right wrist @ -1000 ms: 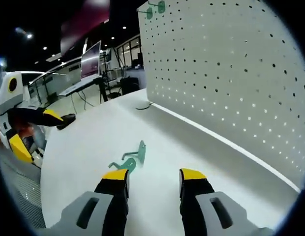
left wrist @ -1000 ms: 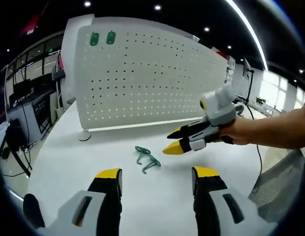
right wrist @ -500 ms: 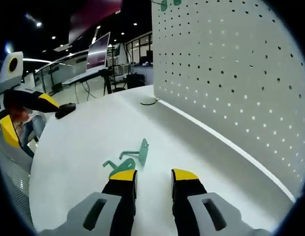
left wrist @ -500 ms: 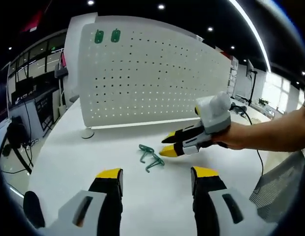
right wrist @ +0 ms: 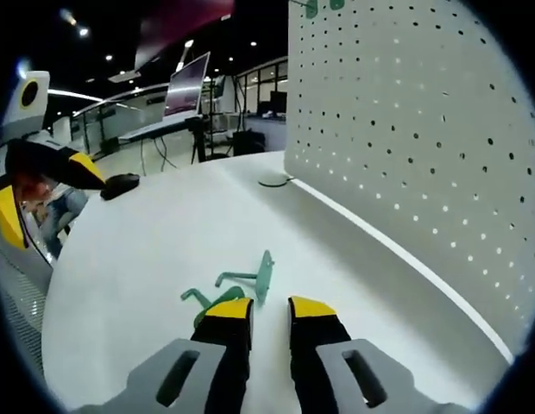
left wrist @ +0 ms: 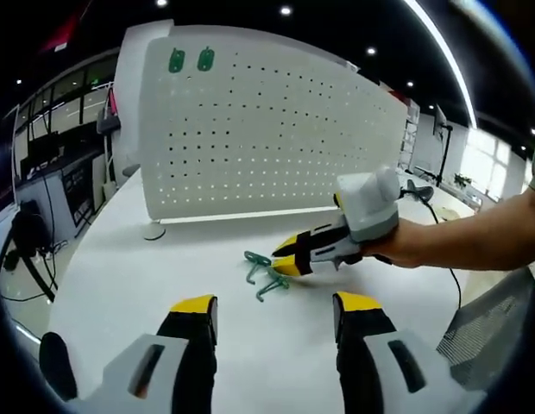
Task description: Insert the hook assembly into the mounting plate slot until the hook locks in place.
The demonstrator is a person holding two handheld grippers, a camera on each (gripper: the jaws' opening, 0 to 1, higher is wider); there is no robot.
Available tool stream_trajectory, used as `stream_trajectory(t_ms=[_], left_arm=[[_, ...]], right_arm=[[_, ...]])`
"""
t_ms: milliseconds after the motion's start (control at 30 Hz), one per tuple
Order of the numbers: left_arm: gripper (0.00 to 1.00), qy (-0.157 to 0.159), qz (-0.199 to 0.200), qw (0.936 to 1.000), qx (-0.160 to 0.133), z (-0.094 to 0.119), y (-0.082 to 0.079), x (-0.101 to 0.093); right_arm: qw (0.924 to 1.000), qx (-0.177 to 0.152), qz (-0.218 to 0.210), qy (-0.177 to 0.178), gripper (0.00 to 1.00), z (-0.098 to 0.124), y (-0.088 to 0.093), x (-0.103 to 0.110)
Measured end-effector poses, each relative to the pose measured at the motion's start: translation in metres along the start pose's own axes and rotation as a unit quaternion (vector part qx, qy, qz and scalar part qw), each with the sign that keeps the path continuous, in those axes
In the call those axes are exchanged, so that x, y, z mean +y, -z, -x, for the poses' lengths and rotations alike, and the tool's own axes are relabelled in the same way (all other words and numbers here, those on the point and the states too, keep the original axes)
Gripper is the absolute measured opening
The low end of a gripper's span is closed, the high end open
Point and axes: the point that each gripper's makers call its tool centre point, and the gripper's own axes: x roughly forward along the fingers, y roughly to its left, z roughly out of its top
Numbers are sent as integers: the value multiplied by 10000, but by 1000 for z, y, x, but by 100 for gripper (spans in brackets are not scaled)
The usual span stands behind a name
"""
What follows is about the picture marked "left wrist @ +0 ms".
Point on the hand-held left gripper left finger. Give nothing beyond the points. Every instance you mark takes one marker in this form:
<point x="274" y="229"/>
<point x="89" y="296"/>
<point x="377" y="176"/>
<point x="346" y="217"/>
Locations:
<point x="164" y="371"/>

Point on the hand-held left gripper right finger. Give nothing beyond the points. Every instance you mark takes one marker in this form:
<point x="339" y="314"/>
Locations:
<point x="379" y="371"/>

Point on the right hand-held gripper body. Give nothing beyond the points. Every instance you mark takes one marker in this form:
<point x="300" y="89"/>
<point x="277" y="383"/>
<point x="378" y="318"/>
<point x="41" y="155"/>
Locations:
<point x="371" y="202"/>

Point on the white perforated mounting plate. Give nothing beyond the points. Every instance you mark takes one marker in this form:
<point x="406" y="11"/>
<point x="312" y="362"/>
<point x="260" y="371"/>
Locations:
<point x="272" y="151"/>

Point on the person's right hand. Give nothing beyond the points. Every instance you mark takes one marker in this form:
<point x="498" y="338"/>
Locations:
<point x="401" y="246"/>

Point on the metal shelving rack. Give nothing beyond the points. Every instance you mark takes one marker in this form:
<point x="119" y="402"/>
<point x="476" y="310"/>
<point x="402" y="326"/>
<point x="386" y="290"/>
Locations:
<point x="409" y="138"/>

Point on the potted plant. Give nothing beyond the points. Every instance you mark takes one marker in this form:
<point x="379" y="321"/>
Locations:
<point x="463" y="180"/>

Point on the black chair armrest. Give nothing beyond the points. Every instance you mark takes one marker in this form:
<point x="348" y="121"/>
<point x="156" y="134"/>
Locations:
<point x="58" y="366"/>

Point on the grey mesh office chair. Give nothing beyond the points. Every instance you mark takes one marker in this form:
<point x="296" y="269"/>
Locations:
<point x="487" y="328"/>

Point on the black stand legs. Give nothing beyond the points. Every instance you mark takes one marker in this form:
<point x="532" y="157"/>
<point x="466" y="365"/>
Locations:
<point x="39" y="276"/>

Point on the long ceiling light strip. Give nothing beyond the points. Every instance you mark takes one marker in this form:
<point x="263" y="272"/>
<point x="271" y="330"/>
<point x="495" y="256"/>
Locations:
<point x="448" y="60"/>

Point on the black bag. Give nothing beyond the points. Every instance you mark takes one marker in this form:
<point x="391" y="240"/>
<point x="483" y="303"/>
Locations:
<point x="30" y="233"/>

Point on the grey counter desk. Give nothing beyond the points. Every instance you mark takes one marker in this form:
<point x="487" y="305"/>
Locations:
<point x="69" y="190"/>

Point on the round ceiling spotlights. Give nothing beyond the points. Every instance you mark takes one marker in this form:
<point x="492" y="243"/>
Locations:
<point x="285" y="9"/>

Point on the black monitor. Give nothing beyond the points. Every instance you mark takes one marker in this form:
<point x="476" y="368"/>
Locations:
<point x="43" y="146"/>

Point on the dark grey curved bracket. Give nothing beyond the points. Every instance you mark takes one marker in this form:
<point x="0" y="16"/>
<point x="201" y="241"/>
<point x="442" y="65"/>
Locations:
<point x="420" y="190"/>

